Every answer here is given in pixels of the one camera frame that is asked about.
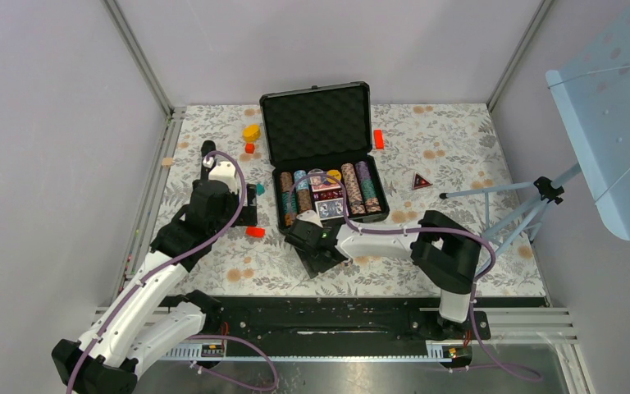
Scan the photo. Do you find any black poker chip case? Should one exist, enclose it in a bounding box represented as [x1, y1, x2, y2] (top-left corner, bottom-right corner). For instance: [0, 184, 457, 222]
[259, 81, 390, 234]

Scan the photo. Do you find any red block beside case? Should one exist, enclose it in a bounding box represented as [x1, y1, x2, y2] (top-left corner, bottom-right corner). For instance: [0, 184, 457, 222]
[373, 129, 385, 150]

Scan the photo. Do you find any clear plastic disc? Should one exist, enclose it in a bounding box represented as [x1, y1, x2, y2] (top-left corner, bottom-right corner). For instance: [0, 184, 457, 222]
[308, 168, 324, 188]

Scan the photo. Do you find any yellow cylinder block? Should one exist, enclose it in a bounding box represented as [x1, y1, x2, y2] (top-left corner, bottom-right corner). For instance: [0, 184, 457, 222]
[242, 124, 261, 144]

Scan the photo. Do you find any light blue perforated panel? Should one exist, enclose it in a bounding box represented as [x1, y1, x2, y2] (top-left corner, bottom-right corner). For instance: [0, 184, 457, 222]
[546, 7, 630, 241]

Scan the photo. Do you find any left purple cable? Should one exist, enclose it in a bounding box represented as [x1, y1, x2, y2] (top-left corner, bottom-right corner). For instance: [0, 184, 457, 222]
[66, 150, 281, 394]

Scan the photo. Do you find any red playing card deck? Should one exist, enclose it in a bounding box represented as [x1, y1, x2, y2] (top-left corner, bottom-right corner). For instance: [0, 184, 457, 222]
[310, 171, 340, 192]

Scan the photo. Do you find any light blue tripod stand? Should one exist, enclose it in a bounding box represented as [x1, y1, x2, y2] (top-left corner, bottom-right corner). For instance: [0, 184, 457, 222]
[439, 163, 582, 255]

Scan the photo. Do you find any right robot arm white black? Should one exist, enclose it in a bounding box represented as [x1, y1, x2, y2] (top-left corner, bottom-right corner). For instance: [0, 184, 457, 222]
[285, 210, 482, 338]

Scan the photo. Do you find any brown chip stack far left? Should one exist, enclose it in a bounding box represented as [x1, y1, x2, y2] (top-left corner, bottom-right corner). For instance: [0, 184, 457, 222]
[280, 172, 297, 227]

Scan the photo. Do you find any purple chip stack far right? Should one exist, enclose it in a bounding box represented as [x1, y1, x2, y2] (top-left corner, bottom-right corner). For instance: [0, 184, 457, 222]
[354, 161, 381, 213]

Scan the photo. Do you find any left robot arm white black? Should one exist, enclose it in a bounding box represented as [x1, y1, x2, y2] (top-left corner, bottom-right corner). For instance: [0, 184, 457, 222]
[52, 180, 257, 393]

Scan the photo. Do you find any yellow dealer button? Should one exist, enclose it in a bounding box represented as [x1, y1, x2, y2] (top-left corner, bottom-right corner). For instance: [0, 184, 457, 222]
[326, 169, 342, 181]

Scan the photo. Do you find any blue playing card deck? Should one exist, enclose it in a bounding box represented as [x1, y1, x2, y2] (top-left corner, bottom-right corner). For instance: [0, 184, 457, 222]
[316, 198, 345, 220]

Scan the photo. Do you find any red rectangular block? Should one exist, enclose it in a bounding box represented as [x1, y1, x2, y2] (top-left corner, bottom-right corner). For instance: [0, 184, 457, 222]
[245, 227, 267, 238]

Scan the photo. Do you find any black microphone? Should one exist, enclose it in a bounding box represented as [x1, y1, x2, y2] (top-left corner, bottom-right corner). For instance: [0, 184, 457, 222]
[199, 140, 217, 180]

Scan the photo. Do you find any red black triangle card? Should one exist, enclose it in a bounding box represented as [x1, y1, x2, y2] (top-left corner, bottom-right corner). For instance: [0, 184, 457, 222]
[412, 173, 432, 190]

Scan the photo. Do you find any floral table mat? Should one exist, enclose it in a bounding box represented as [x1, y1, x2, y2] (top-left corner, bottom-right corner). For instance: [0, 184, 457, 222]
[156, 103, 519, 296]

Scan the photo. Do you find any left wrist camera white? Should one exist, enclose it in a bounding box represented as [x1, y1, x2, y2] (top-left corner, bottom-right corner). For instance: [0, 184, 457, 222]
[208, 158, 240, 194]

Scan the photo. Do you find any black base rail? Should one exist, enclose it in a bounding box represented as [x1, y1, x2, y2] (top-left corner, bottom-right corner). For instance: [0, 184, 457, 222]
[116, 291, 493, 359]

